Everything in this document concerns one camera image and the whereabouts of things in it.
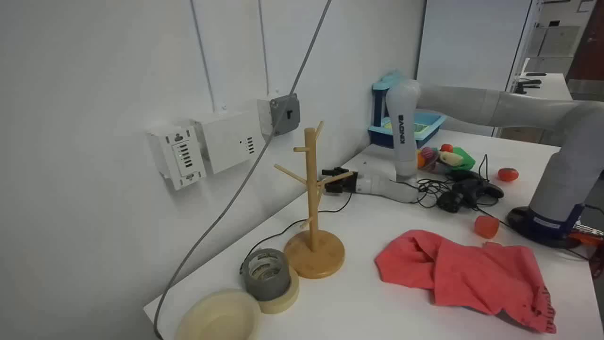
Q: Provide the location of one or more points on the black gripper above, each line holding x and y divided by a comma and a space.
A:
541, 228

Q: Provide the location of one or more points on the white wall conduit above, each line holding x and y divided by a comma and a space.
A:
203, 58

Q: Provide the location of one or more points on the brown wooden door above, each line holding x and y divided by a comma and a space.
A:
592, 45

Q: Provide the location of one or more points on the blue plastic stand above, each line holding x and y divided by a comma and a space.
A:
380, 86

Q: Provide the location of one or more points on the pink orange knit toy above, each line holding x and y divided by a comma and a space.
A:
427, 160

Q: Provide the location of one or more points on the plain white wall box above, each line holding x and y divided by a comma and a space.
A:
229, 143

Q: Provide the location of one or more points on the cream plastic bowl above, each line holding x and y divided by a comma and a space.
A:
218, 319

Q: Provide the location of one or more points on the small red plastic cup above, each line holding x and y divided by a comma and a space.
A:
508, 175

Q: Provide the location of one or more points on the grey tape roll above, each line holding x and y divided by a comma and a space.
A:
265, 292

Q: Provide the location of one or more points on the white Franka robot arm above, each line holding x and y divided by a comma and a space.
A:
478, 105

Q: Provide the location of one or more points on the black plastic device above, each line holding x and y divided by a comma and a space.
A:
482, 190

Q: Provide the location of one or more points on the small red toy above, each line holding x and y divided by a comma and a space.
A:
446, 149

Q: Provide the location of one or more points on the orange printed sweater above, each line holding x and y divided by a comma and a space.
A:
465, 277

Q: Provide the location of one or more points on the green plush toy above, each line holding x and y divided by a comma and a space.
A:
465, 160

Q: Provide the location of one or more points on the black power adapter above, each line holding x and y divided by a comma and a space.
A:
452, 202

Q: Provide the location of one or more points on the yellow green grid item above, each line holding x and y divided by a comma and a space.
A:
424, 130

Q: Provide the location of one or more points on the grey junction box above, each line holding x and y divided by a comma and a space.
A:
286, 115

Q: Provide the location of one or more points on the white wall socket with ports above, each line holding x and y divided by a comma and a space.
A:
180, 158

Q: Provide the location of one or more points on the light blue plastic tray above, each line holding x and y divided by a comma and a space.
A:
378, 135

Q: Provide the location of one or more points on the small black gadget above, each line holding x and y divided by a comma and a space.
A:
527, 86

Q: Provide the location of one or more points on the white desk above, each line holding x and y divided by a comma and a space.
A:
554, 86

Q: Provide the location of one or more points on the wooden mug tree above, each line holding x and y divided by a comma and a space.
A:
312, 253

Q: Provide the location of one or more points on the cream tape roll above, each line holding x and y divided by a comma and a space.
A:
284, 304

